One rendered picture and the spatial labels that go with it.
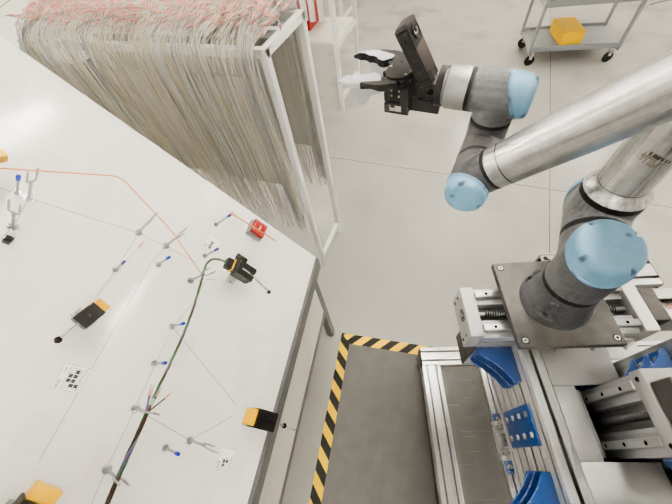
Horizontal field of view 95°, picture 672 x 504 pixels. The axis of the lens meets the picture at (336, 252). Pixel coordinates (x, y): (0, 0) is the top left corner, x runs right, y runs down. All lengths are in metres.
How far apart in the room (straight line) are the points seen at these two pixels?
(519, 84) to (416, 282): 1.66
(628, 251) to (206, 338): 0.96
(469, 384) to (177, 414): 1.32
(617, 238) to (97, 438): 1.10
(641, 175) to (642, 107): 0.24
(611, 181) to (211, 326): 0.98
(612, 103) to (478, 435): 1.47
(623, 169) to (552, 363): 0.46
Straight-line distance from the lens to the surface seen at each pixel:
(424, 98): 0.72
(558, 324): 0.86
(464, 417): 1.74
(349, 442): 1.90
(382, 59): 0.75
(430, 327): 2.05
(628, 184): 0.77
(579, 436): 0.93
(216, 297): 0.98
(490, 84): 0.67
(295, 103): 1.80
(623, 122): 0.54
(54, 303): 0.89
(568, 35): 4.53
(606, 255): 0.73
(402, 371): 1.95
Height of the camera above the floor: 1.89
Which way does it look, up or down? 55 degrees down
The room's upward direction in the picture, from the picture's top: 12 degrees counter-clockwise
